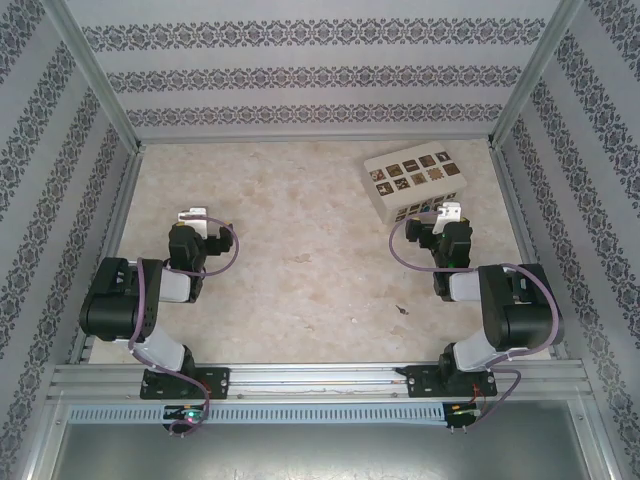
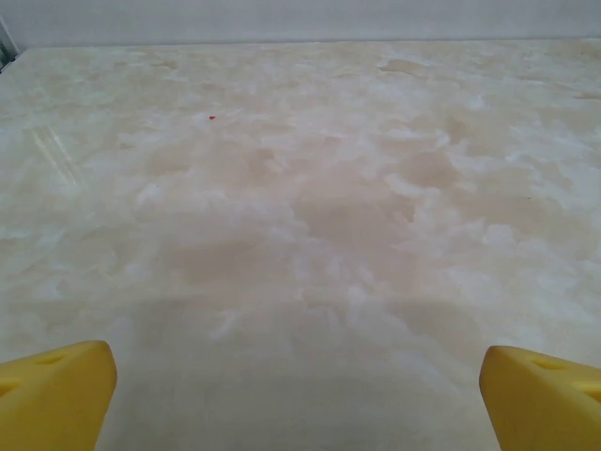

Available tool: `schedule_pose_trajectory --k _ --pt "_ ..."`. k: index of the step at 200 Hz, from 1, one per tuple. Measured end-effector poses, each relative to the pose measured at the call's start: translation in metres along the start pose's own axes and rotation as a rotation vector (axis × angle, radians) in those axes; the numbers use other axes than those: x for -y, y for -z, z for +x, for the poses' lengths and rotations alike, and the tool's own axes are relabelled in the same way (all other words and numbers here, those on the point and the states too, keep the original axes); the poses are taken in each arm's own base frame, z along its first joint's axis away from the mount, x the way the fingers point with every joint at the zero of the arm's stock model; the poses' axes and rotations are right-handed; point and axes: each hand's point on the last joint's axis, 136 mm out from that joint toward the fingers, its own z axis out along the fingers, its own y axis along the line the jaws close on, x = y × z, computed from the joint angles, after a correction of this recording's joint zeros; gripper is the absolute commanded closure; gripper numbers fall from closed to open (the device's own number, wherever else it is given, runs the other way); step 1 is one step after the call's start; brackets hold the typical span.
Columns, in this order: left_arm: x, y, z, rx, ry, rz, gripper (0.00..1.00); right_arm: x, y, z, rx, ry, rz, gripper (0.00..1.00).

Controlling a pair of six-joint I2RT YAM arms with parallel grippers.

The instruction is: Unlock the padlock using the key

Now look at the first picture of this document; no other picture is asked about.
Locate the small metal key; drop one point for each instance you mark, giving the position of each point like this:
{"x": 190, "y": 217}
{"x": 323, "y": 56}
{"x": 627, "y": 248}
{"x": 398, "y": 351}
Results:
{"x": 401, "y": 310}

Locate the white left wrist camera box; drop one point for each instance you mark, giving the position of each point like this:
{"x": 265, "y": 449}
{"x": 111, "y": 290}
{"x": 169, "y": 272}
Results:
{"x": 194, "y": 219}

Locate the grey metal sheet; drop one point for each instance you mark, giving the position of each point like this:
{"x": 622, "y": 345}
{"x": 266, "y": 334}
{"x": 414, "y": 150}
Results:
{"x": 320, "y": 452}

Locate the aluminium frame post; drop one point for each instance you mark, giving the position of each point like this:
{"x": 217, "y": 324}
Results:
{"x": 535, "y": 75}
{"x": 95, "y": 80}

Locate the aluminium mounting rail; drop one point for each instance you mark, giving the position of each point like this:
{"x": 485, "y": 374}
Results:
{"x": 320, "y": 382}

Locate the aluminium side rail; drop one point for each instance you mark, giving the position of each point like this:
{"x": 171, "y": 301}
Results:
{"x": 117, "y": 225}
{"x": 520, "y": 210}

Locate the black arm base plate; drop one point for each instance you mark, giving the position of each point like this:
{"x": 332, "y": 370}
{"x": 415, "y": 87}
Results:
{"x": 220, "y": 382}
{"x": 422, "y": 381}

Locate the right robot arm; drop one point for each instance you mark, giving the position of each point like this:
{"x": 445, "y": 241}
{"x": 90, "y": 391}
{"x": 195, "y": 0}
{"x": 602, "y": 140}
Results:
{"x": 520, "y": 310}

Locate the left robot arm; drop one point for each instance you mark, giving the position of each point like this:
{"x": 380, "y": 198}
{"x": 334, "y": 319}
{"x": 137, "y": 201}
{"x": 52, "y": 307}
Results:
{"x": 112, "y": 305}

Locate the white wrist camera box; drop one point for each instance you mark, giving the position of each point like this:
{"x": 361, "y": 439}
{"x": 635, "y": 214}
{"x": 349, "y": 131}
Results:
{"x": 194, "y": 219}
{"x": 447, "y": 216}

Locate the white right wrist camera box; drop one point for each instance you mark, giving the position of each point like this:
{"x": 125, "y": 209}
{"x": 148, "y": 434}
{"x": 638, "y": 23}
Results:
{"x": 447, "y": 216}

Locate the wooden box with picture tiles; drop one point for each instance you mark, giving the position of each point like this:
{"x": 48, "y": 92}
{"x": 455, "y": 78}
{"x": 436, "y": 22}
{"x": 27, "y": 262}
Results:
{"x": 415, "y": 175}

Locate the small controller board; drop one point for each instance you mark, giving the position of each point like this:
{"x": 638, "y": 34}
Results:
{"x": 462, "y": 412}
{"x": 187, "y": 414}

